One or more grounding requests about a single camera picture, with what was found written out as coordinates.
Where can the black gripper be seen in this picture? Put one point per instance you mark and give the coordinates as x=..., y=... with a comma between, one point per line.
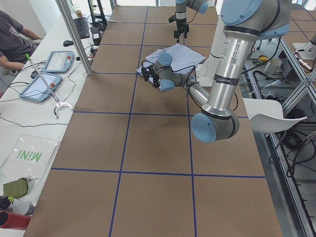
x=181, y=23
x=152, y=74

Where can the blue striped button shirt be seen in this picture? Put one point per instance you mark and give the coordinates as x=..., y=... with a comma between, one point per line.
x=174, y=66

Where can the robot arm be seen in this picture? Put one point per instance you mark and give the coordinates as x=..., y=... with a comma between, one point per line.
x=180, y=16
x=242, y=22

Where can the white cup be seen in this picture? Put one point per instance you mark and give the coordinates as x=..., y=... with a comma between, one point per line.
x=272, y=66

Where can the black keyboard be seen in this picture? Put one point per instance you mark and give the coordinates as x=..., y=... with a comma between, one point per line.
x=82, y=27

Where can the black computer mouse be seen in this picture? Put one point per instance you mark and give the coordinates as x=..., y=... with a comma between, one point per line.
x=67, y=43

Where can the upper teach pendant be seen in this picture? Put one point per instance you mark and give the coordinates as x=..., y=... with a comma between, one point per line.
x=59, y=62

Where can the teach pendant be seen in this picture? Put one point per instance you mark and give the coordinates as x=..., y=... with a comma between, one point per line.
x=59, y=62
x=37, y=90

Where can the white chair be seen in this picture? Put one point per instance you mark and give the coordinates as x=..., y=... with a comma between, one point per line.
x=267, y=116

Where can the lower teach pendant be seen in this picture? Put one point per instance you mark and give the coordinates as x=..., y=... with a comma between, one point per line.
x=37, y=90

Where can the white paper sheet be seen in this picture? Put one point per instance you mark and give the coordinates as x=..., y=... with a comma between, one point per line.
x=29, y=159

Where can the seated person grey shirt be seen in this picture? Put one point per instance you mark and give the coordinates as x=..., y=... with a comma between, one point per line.
x=13, y=47

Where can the green bean bag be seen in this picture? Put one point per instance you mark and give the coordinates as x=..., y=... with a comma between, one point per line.
x=17, y=188

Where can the red bottle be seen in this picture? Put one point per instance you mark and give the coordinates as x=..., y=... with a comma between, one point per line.
x=9, y=220

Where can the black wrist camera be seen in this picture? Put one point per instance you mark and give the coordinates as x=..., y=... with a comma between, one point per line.
x=172, y=18
x=146, y=72

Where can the grabber stick green handle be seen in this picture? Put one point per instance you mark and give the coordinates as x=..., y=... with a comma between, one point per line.
x=49, y=87

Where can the aluminium frame post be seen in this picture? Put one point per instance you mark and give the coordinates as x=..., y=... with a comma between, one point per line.
x=66, y=14

